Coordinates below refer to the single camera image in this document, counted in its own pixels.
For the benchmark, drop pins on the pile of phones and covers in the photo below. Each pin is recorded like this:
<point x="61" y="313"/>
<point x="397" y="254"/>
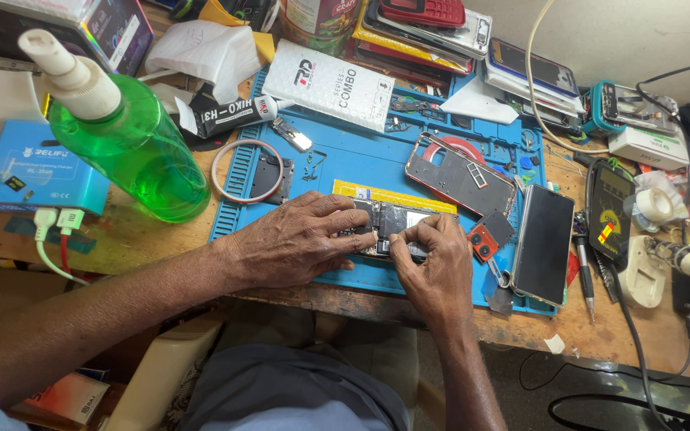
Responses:
<point x="423" y="30"/>

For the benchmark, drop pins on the orange camera lens cover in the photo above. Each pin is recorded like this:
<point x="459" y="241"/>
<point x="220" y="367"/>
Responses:
<point x="481" y="242"/>

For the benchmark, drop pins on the blue silicone repair mat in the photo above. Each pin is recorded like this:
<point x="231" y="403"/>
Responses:
<point x="357" y="161"/>

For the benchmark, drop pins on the person's right hand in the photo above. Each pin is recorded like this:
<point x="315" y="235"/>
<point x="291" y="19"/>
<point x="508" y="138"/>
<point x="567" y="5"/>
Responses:
<point x="441" y="269"/>

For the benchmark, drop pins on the shiny holographic box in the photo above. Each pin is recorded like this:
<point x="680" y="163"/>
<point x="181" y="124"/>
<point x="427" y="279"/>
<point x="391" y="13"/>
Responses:
<point x="81" y="30"/>

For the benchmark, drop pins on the person's gray clothing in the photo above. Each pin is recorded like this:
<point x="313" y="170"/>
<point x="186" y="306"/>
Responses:
<point x="285" y="389"/>

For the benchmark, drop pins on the printed snack can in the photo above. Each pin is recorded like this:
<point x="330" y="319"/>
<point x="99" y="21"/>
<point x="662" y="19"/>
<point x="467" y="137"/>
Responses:
<point x="315" y="24"/>

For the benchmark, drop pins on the blue plastic pick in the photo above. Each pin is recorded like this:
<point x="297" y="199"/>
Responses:
<point x="526" y="162"/>

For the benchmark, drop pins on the cream plastic stool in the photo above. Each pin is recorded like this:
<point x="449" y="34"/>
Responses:
<point x="159" y="377"/>

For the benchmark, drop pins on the phone middle frame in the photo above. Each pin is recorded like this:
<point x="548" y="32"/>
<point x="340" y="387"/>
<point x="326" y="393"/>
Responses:
<point x="459" y="179"/>

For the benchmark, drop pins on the orange printed booklet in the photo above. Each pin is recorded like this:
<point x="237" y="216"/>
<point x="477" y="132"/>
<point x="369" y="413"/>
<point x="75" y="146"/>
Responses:
<point x="63" y="398"/>

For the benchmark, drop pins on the black glue tube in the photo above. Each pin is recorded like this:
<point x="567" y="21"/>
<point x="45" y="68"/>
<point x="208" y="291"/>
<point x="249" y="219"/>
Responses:
<point x="231" y="117"/>

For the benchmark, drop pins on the smartphone with exposed battery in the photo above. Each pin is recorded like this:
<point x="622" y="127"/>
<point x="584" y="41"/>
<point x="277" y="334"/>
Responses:
<point x="390" y="218"/>

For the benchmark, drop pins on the small circuit board part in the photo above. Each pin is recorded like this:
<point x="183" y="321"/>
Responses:
<point x="292" y="135"/>

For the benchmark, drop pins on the phone in teal case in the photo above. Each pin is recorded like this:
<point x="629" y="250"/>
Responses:
<point x="626" y="108"/>

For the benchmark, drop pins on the blue charger box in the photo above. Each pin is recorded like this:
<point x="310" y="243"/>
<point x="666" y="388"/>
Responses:
<point x="33" y="167"/>

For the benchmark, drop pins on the teal tape strip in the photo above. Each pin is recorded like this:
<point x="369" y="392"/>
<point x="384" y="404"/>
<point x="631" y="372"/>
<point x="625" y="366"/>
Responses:
<point x="27" y="228"/>

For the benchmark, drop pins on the black handheld tester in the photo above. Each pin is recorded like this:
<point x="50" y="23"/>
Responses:
<point x="611" y="215"/>

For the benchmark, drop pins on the green spray bottle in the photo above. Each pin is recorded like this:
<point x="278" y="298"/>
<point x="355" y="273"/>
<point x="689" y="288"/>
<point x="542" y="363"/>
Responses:
<point x="135" y="149"/>

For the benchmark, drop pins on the black precision screwdriver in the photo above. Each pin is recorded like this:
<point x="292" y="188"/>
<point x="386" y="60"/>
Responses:
<point x="584" y="275"/>

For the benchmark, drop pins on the stack of phones with screens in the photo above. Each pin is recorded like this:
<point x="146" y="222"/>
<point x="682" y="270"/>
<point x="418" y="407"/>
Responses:
<point x="530" y="78"/>

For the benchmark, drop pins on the black smartphone in clear case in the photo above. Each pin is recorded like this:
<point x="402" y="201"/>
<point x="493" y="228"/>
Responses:
<point x="542" y="245"/>

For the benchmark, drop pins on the small white paper scrap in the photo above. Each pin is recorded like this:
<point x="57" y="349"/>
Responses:
<point x="554" y="344"/>

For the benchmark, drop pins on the person's left hand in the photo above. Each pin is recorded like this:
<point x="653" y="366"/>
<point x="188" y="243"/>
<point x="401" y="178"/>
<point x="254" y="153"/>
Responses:
<point x="285" y="245"/>

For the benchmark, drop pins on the white plug adapter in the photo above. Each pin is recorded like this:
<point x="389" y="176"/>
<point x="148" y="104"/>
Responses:
<point x="641" y="275"/>

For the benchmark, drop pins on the small white cardboard box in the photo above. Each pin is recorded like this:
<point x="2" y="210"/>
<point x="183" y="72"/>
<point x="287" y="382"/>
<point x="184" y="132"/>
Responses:
<point x="647" y="148"/>

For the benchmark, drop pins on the white tape roll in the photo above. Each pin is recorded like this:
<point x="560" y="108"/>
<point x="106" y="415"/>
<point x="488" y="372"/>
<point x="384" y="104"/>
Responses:
<point x="653" y="206"/>

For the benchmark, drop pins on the crumpled white paper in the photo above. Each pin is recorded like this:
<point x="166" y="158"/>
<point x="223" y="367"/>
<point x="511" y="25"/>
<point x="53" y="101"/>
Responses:
<point x="207" y="54"/>

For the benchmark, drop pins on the yellow strip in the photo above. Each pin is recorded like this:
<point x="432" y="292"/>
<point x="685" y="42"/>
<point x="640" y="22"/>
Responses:
<point x="381" y="193"/>

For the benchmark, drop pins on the yellow paper envelope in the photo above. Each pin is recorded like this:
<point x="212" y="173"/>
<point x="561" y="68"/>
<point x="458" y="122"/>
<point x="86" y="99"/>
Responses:
<point x="261" y="42"/>

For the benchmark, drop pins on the black square plate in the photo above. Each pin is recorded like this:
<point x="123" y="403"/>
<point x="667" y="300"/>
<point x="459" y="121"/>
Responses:
<point x="496" y="227"/>

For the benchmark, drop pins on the black phone cover plate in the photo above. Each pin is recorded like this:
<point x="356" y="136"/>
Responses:
<point x="270" y="176"/>

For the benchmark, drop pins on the white paper sheet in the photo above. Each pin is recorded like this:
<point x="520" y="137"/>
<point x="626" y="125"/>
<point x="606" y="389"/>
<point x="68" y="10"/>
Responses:
<point x="477" y="105"/>

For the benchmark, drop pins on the white padded packet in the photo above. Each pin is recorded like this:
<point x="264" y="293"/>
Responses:
<point x="327" y="84"/>

